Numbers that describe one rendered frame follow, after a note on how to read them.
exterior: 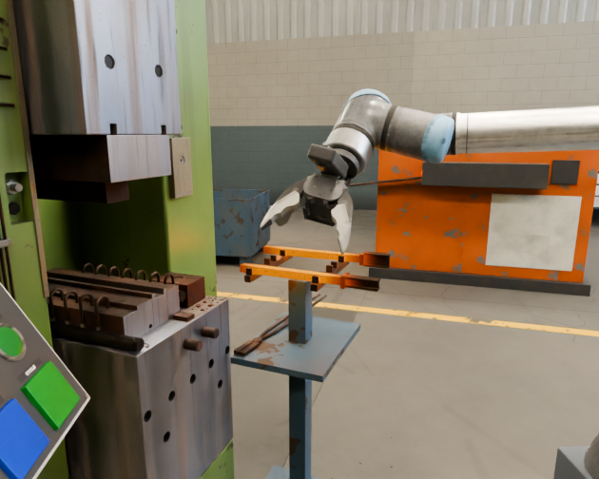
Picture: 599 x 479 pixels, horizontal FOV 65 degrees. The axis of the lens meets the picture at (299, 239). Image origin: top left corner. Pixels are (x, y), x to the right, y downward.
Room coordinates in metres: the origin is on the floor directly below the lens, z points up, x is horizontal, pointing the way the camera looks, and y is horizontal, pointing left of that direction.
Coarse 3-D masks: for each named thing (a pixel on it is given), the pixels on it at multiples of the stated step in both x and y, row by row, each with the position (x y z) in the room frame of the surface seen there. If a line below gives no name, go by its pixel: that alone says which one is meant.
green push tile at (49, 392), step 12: (36, 372) 0.60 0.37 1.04; (48, 372) 0.61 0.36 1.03; (36, 384) 0.58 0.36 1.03; (48, 384) 0.60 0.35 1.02; (60, 384) 0.62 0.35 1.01; (36, 396) 0.56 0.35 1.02; (48, 396) 0.58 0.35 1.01; (60, 396) 0.60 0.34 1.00; (72, 396) 0.62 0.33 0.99; (36, 408) 0.56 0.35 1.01; (48, 408) 0.57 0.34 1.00; (60, 408) 0.59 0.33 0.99; (72, 408) 0.61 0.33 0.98; (48, 420) 0.56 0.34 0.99; (60, 420) 0.57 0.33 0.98
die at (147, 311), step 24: (48, 288) 1.11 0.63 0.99; (72, 288) 1.11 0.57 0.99; (96, 288) 1.10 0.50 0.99; (120, 288) 1.08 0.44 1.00; (168, 288) 1.11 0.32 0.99; (48, 312) 1.03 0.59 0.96; (72, 312) 1.00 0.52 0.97; (120, 312) 0.98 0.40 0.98; (144, 312) 1.01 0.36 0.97; (168, 312) 1.09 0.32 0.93
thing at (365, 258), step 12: (264, 252) 1.59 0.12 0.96; (276, 252) 1.58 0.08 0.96; (288, 252) 1.56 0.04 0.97; (300, 252) 1.54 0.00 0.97; (312, 252) 1.53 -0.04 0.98; (324, 252) 1.52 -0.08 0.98; (336, 252) 1.52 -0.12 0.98; (372, 252) 1.48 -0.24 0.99; (360, 264) 1.46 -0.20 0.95; (372, 264) 1.46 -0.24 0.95; (384, 264) 1.45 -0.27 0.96
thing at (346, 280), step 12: (252, 264) 1.37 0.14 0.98; (276, 276) 1.31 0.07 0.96; (288, 276) 1.30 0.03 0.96; (300, 276) 1.28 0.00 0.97; (312, 276) 1.27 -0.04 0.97; (324, 276) 1.25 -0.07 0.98; (336, 276) 1.25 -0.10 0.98; (348, 276) 1.24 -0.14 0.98; (360, 276) 1.24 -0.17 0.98; (360, 288) 1.21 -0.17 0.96; (372, 288) 1.20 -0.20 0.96
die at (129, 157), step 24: (48, 144) 1.01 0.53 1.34; (72, 144) 0.98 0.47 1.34; (96, 144) 0.96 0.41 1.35; (120, 144) 0.98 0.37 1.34; (144, 144) 1.05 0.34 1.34; (168, 144) 1.13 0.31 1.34; (48, 168) 1.01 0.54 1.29; (72, 168) 0.98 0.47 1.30; (96, 168) 0.96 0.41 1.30; (120, 168) 0.98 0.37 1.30; (144, 168) 1.04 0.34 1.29; (168, 168) 1.12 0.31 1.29
